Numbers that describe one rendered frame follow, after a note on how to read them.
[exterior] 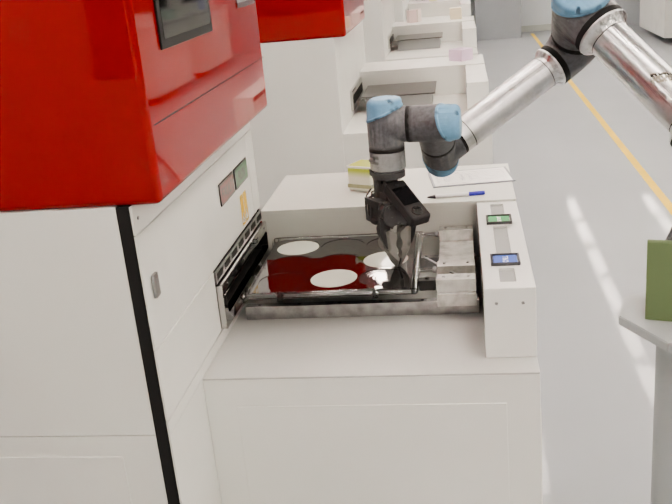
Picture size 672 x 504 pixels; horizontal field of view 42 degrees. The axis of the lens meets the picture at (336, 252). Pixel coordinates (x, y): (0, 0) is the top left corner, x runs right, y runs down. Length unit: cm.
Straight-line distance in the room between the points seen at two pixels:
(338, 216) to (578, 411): 133
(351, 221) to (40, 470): 96
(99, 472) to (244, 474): 31
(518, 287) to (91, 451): 80
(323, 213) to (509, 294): 69
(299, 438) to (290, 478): 9
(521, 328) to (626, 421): 150
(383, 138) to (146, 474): 80
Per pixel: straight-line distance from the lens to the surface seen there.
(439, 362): 165
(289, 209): 217
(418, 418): 165
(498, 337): 165
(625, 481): 281
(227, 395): 169
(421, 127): 179
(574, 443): 297
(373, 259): 196
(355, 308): 186
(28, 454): 165
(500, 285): 162
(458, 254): 202
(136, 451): 156
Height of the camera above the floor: 156
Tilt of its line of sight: 19 degrees down
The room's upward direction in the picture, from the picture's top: 5 degrees counter-clockwise
